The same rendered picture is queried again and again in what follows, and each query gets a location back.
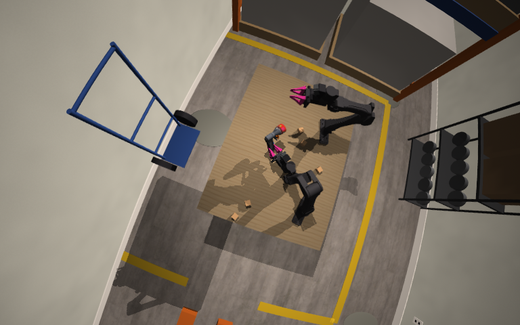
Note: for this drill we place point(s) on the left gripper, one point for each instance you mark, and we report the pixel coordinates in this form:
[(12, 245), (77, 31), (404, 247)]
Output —
[(273, 156)]

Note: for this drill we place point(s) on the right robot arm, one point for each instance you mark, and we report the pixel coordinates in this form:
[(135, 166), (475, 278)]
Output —
[(330, 96)]

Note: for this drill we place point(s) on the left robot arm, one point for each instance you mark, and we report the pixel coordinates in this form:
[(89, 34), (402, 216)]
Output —
[(309, 191)]

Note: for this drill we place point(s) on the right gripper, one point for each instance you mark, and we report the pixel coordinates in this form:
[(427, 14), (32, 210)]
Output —
[(304, 99)]

